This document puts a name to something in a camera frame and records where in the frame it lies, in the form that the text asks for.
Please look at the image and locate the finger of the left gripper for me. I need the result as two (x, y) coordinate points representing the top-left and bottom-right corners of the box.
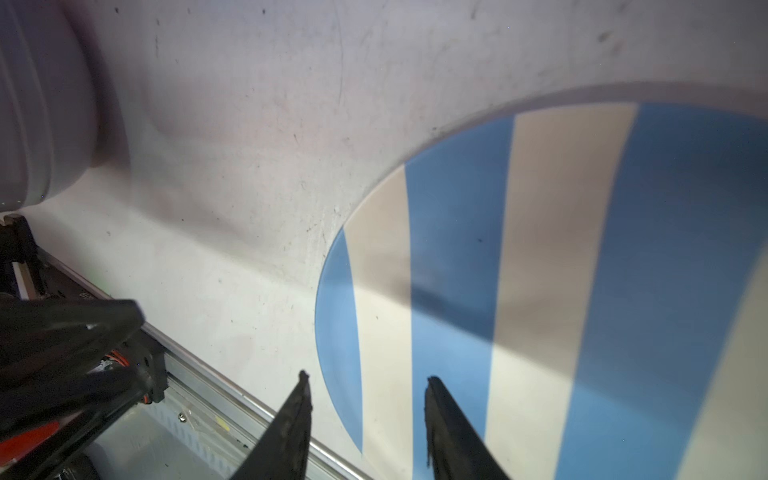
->
(1, 299), (145, 384)
(1, 367), (150, 441)

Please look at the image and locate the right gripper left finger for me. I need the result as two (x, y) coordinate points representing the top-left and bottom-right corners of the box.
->
(231, 371), (312, 480)

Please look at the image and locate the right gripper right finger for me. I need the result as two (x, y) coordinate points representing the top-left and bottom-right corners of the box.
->
(425, 376), (509, 480)

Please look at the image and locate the lilac bowl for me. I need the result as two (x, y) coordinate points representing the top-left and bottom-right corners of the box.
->
(1, 1), (98, 212)

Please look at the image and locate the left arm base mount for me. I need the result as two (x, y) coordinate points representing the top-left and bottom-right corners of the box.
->
(93, 330), (168, 405)

